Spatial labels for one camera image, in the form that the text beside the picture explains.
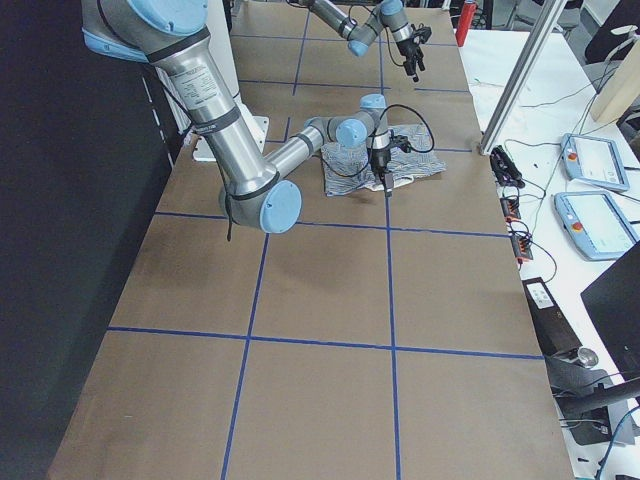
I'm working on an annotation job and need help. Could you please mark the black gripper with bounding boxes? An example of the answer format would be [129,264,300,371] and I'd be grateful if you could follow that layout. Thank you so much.
[369,148,393,198]
[398,37,425,82]

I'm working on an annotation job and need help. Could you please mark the blue white striped polo shirt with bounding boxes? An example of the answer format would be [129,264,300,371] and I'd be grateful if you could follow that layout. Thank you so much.
[319,122,447,198]

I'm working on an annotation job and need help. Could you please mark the black monitor arm base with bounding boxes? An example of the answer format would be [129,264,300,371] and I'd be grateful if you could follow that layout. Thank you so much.
[545,356,639,446]

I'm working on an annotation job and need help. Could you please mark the red cylinder tube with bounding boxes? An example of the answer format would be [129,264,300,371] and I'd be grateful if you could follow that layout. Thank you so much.
[455,0,477,47]

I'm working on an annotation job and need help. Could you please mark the far grey orange USB hub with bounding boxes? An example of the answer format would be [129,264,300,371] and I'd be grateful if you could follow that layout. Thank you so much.
[500,197,522,224]

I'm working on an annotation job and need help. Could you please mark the grey orange usb hub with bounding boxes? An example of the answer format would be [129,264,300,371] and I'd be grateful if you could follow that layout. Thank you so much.
[500,197,522,224]
[510,230,534,265]

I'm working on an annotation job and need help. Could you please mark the near grey orange USB hub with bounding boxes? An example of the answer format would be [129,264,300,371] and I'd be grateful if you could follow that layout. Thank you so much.
[510,230,534,265]

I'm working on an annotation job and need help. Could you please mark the upper blue teach pendant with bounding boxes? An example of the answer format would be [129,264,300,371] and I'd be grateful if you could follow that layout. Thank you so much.
[561,134,630,192]

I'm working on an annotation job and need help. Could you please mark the blue teach pendant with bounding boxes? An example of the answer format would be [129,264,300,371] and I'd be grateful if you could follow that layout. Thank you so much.
[561,134,630,192]
[553,190,639,261]

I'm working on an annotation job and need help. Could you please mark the beige wooden board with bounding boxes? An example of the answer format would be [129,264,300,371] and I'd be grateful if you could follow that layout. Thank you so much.
[591,25,639,123]

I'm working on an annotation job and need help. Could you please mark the lower blue teach pendant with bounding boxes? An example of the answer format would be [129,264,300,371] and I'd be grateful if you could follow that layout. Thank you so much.
[553,190,639,261]

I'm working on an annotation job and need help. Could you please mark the black box with white label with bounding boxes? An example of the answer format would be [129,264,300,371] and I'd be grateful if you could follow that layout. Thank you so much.
[522,277,582,358]

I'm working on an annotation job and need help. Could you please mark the black monitor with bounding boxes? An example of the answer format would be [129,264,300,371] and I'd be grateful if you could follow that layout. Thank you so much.
[581,243,640,377]

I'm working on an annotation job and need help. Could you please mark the silver round knob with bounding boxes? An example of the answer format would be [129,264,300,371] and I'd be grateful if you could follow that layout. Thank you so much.
[575,346,599,369]

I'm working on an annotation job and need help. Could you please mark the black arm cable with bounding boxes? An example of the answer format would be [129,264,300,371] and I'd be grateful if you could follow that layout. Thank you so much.
[349,0,411,68]
[223,103,435,244]

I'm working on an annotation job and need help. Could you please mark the aluminium frame post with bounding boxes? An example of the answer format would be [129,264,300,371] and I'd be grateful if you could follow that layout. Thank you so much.
[479,0,567,155]

